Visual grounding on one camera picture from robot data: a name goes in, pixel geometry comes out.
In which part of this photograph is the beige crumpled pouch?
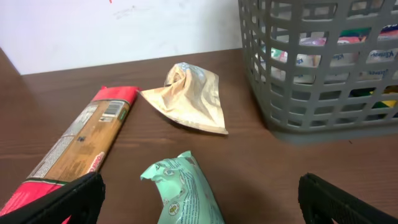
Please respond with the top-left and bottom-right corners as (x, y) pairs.
(141, 62), (228, 135)

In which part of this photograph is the tissue pocket pack bundle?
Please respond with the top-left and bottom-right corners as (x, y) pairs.
(271, 24), (397, 85)

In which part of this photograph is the red orange spaghetti packet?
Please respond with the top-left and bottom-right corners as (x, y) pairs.
(1, 86), (139, 216)

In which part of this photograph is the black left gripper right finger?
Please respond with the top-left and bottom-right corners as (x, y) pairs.
(298, 173), (397, 224)

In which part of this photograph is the teal crumpled snack packet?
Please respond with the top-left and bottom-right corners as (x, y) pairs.
(140, 151), (224, 224)

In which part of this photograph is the grey plastic basket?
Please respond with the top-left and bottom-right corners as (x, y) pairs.
(238, 0), (397, 143)

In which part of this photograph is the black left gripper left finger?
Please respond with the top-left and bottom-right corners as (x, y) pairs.
(1, 172), (106, 224)

